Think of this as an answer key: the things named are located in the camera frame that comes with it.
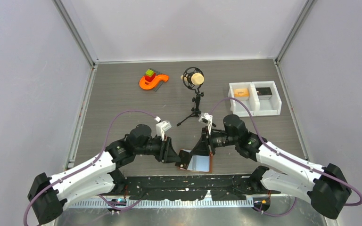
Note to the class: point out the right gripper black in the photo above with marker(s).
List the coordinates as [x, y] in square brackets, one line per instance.
[202, 148]

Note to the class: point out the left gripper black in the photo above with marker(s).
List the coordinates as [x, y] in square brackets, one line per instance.
[166, 154]

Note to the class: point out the brown card holder wallet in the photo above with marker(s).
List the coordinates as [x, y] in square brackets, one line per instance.
[199, 163]

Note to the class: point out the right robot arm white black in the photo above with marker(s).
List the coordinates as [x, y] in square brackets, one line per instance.
[323, 187]

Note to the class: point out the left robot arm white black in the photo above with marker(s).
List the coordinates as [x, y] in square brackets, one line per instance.
[50, 196]

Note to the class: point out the orange card in box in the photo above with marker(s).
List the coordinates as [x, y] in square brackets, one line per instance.
[241, 93]

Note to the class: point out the black card in box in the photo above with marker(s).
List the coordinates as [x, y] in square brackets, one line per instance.
[264, 91]

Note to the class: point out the orange curved plastic piece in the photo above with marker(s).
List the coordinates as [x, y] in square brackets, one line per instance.
[150, 85]

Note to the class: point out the red toy block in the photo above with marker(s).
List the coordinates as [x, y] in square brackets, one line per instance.
[149, 77]

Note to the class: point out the white two-compartment box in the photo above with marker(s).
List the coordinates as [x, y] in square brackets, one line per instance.
[258, 106]

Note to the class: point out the green toy block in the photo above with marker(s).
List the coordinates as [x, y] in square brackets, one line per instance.
[150, 73]

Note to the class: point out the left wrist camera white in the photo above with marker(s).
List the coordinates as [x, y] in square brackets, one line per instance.
[161, 127]

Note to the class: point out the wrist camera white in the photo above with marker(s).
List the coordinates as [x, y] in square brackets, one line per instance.
[161, 127]
[207, 119]

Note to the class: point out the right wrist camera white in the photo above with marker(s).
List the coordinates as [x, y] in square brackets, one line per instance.
[207, 119]

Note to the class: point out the beige microphone in shock mount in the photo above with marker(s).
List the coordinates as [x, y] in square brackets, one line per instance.
[193, 78]

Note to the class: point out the grey toy base plate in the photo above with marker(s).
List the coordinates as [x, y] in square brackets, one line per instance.
[157, 73]

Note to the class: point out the aluminium front rail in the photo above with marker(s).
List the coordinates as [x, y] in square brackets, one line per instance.
[125, 201]

